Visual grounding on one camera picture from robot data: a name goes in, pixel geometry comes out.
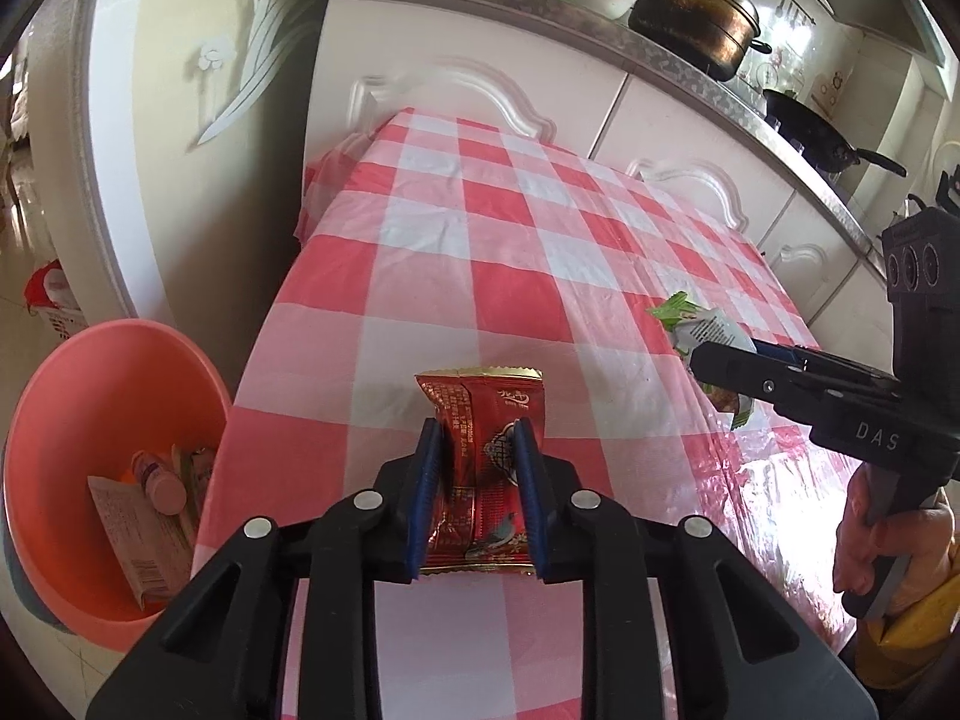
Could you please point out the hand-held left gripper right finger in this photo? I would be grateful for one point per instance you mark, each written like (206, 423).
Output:
(529, 502)

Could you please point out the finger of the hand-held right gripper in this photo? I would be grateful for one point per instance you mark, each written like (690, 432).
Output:
(772, 351)
(750, 375)

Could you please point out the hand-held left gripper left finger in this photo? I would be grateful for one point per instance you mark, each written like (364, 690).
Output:
(424, 495)

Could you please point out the small green-edged snack packet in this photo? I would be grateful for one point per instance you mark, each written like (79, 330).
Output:
(712, 326)

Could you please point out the red candy wrapper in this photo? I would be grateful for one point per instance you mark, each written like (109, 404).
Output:
(480, 420)

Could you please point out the white plastic bottle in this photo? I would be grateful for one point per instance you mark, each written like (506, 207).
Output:
(161, 484)

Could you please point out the large silver snack packet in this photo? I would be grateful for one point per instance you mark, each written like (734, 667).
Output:
(127, 540)

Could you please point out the pink plastic basin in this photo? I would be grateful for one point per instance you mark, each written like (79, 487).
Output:
(90, 390)

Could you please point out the person's right forearm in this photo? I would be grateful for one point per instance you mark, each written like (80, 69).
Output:
(907, 637)

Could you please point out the person's right hand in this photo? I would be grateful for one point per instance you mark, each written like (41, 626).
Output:
(855, 540)

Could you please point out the white cabinet door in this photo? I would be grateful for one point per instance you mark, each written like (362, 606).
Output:
(690, 157)
(450, 67)
(817, 270)

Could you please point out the black gas stove grate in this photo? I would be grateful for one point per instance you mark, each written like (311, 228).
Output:
(946, 191)

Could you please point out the black frying pan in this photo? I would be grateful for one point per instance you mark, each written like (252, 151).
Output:
(817, 135)

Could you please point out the red checkered tablecloth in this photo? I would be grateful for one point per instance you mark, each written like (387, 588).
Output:
(525, 240)

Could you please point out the white cabinet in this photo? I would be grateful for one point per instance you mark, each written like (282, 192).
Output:
(675, 64)

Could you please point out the dark steamer pot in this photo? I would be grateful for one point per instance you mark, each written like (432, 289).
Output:
(697, 15)

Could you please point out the white plastic basket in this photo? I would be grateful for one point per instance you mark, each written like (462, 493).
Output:
(56, 307)

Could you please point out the cream refrigerator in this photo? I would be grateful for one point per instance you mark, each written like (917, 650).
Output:
(187, 127)

